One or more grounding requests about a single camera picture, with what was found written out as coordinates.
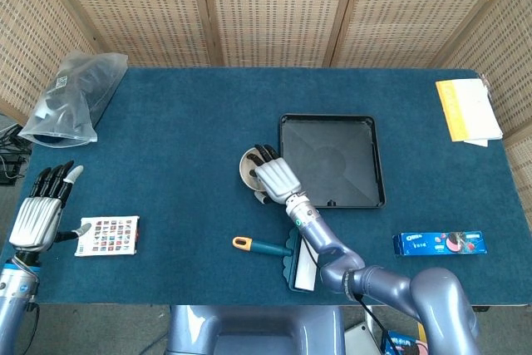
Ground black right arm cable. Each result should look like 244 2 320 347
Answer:
352 294 400 355

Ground grey-blue robot torso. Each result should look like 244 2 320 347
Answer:
165 304 346 355

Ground blue Oreo cookie box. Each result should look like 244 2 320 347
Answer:
392 230 488 257

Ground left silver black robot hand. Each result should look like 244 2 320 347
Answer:
8 160 92 253

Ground white round bowl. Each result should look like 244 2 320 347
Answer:
239 145 271 194

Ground white box with picture grid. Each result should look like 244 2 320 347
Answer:
74 215 140 258

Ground woven wooden folding screen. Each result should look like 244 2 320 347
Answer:
0 0 532 171

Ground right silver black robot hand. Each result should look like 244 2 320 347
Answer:
247 143 303 206

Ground teal lint roller yellow-tipped handle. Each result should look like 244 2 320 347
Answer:
232 228 323 292

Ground black floor cables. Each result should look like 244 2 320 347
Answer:
0 124 32 185

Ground yellow and white booklet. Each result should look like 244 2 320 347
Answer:
435 76 505 148

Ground white flat box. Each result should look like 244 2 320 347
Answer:
343 321 375 355

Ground black square plastic tray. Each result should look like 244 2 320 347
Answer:
278 113 387 210

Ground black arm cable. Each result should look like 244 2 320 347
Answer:
12 303 41 355
352 294 400 355

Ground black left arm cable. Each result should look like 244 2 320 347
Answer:
12 303 41 355

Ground clear plastic bag dark contents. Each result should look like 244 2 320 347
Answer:
18 51 129 149

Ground blue pink Oreo box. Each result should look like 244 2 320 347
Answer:
381 329 429 355

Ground blue table cloth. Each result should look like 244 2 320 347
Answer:
0 67 523 306

